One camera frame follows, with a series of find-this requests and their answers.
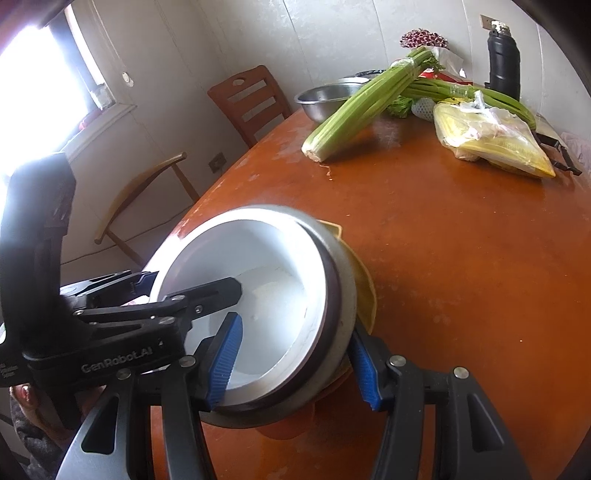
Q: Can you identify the plastic bag with yellow food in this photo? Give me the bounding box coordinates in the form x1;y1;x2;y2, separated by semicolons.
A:
433;90;557;180

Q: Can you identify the person's left forearm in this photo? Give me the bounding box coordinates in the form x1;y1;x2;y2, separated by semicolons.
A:
0;406;81;480

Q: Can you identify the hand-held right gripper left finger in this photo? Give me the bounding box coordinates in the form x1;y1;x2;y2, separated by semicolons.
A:
55;311;245;480

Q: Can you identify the red white decorative bouquet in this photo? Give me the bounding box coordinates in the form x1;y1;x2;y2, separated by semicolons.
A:
399;28;465;75

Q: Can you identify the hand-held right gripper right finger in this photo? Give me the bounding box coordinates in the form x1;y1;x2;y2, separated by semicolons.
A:
347;330;536;480

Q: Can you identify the window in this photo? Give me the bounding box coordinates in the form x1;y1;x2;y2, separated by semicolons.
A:
0;0;112;185

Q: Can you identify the long thin celery bunch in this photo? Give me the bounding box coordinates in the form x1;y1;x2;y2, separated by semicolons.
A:
399;78;537;130

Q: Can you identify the black kitchen tool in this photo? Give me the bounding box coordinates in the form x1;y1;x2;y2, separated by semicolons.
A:
531;129;583;177

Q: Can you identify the pink cloth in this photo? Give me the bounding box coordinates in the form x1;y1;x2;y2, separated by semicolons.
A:
561;131;591;167

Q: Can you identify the red paper noodle bowl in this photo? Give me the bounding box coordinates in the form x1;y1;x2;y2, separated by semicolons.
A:
157;215;329;384

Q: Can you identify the brown wooden slatted chair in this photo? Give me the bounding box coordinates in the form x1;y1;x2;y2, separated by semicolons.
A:
208;65;293;149

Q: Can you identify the large steel bowl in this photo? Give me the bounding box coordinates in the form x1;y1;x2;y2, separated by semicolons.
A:
150;204;358;407

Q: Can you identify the black thermos flask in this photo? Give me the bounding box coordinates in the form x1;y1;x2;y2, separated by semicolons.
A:
485;21;522;103

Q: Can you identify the thick celery bunch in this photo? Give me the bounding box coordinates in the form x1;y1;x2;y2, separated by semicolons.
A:
301;46;439;163

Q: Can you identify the person's left hand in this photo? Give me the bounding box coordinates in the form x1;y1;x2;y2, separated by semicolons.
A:
9;383;38;419

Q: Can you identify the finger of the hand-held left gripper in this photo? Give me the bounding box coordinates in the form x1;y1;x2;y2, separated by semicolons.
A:
71;277;244;325
59;271;156;306

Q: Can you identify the light wooden armchair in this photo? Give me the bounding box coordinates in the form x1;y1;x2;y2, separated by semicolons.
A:
93;152;201;268

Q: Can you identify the yellow shell-shaped plate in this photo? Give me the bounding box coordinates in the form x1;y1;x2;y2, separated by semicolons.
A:
316;220;378;398

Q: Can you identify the small steel bowl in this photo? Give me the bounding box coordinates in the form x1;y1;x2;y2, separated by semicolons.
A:
294;83;366;123

